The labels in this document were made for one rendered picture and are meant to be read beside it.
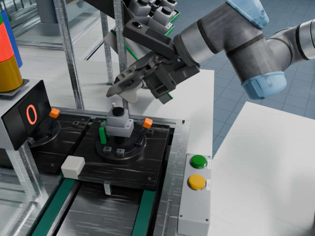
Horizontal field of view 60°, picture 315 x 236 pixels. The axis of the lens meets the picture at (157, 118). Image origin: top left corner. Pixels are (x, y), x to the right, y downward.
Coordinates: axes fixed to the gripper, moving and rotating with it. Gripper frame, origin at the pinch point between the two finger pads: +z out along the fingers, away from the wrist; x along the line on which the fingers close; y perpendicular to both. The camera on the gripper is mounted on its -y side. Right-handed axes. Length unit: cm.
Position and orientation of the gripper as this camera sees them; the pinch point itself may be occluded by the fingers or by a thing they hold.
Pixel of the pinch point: (112, 84)
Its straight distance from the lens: 65.8
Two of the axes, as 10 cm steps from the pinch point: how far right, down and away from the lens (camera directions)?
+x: 1.8, -5.9, 7.9
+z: -7.9, 4.0, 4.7
